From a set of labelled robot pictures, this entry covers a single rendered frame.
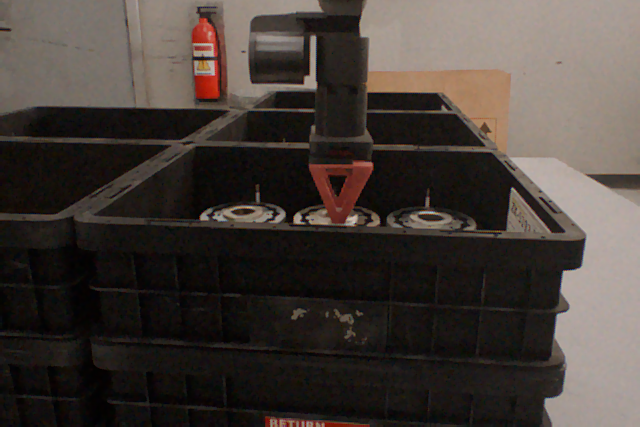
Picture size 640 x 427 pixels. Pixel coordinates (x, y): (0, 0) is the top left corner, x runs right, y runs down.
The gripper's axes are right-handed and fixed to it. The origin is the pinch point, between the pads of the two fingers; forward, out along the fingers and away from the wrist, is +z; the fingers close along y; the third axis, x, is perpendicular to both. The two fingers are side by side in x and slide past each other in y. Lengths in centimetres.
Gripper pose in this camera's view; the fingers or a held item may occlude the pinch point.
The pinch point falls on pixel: (337, 210)
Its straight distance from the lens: 63.3
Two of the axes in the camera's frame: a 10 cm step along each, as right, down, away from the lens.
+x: 10.0, 0.1, 0.0
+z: -0.2, 9.6, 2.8
